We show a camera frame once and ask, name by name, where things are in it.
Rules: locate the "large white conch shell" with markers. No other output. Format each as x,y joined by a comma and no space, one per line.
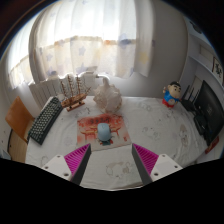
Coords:
108,98

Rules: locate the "wooden model sailing ship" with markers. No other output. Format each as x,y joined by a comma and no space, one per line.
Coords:
75,101

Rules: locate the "cartoon boy clock figurine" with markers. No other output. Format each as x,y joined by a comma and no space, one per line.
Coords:
171,95

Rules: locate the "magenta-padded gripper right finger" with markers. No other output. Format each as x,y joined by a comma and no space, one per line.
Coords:
163,165

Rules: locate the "white printed tablecloth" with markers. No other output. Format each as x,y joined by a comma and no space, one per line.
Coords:
153,130

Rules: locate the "light blue computer mouse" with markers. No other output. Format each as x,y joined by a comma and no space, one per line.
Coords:
104,131

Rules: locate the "orange wooden chair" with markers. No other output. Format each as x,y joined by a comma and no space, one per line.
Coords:
18,118

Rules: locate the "black box beside monitor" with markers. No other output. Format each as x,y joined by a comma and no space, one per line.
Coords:
201,125

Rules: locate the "white wall shelf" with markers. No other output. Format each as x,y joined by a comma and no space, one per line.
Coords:
200,43

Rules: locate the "black router with antennas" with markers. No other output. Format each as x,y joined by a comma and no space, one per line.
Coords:
188,105

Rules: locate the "red printed mouse pad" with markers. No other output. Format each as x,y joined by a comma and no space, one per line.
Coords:
88,131

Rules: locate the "black monitor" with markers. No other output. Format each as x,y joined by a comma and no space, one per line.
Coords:
211,110

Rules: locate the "white star-print curtain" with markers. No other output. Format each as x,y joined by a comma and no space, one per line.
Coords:
90,36

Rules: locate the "black computer keyboard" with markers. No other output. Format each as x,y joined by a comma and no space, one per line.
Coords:
45,121

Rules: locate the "framed calligraphy picture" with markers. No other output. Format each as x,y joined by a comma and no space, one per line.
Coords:
217,68

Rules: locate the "white radiator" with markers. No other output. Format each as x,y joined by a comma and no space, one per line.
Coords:
43,90

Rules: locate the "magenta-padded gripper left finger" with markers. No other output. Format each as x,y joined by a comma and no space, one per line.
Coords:
60,165

